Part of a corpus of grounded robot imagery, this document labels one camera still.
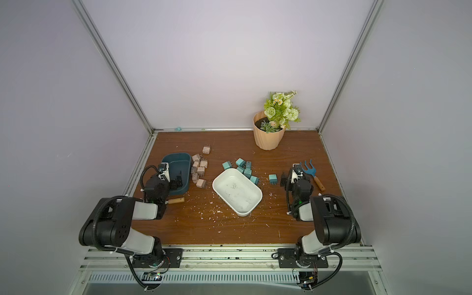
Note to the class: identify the brown plug cluster right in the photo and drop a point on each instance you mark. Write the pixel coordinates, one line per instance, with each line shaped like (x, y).
(203, 163)

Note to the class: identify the brown plug far single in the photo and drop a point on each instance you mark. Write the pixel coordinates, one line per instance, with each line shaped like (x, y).
(206, 149)

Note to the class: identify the blue garden fork wooden handle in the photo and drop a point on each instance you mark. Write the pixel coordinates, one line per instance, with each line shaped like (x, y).
(309, 169)

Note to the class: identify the brown plug near front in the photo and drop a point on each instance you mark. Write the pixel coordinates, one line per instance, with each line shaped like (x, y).
(201, 183)

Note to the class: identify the white oval storage tray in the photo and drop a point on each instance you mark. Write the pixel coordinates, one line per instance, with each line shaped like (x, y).
(237, 191)

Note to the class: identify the teal plug lone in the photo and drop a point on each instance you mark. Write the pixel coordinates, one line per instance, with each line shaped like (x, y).
(273, 180)

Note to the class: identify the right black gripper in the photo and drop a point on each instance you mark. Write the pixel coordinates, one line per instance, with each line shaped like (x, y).
(286, 179)

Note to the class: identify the brown plug cluster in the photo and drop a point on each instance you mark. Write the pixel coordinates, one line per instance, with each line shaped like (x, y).
(201, 171)
(196, 157)
(203, 163)

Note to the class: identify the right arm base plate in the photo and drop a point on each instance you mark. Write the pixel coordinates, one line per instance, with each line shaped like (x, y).
(290, 258)

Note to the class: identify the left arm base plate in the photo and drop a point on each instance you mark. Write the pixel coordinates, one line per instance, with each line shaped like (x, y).
(167, 258)

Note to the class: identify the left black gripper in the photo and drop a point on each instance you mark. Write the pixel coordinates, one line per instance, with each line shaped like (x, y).
(179, 180)

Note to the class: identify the teal plug top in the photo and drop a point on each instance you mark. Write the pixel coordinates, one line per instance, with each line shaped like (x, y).
(241, 163)

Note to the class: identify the brown plug cluster middle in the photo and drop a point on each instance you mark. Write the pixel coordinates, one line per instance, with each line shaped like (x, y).
(201, 171)

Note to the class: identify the brown plug cluster top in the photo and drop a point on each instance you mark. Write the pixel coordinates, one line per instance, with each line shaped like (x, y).
(196, 157)

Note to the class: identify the dark teal storage tray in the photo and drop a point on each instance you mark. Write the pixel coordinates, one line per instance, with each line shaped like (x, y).
(180, 166)

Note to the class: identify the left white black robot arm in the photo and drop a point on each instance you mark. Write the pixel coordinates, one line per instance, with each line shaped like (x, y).
(109, 227)

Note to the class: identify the green garden fork wooden handle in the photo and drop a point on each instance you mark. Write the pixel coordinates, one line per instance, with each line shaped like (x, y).
(175, 201)

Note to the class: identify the green artificial flower plant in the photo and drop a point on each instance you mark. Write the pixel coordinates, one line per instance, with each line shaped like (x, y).
(279, 112)

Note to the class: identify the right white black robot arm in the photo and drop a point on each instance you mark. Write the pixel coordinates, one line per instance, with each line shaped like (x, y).
(316, 254)

